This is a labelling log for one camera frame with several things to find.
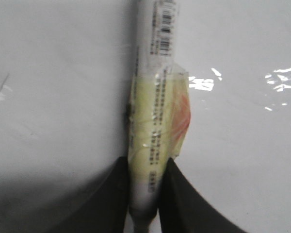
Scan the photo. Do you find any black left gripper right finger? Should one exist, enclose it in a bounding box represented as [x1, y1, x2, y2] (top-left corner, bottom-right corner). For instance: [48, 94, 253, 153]
[159, 159, 245, 233]

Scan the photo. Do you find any white taped whiteboard marker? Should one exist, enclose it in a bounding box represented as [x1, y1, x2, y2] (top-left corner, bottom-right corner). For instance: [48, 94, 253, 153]
[128, 0, 191, 233]

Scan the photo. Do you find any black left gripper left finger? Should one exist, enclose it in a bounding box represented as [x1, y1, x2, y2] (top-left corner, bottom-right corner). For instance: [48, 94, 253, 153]
[47, 157, 129, 233]

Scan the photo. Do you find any white glossy whiteboard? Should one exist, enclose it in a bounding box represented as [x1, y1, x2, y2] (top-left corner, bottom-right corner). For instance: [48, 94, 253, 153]
[0, 0, 291, 233]

